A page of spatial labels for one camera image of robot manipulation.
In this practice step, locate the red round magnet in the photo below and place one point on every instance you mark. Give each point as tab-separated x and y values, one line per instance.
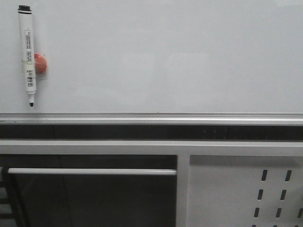
40	65

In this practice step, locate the white whiteboard marker pen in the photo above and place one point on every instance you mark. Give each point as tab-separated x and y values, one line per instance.
27	50

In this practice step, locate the white whiteboard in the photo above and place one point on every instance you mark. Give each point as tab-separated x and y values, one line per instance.
156	61

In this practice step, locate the white perforated metal panel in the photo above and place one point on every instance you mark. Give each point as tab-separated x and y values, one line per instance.
228	191

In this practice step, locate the white horizontal rod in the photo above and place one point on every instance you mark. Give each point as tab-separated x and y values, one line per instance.
70	171

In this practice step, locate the grey black striped fabric pocket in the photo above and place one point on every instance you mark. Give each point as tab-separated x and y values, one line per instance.
6	215

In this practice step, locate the white metal stand frame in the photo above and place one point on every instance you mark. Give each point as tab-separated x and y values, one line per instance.
182	149

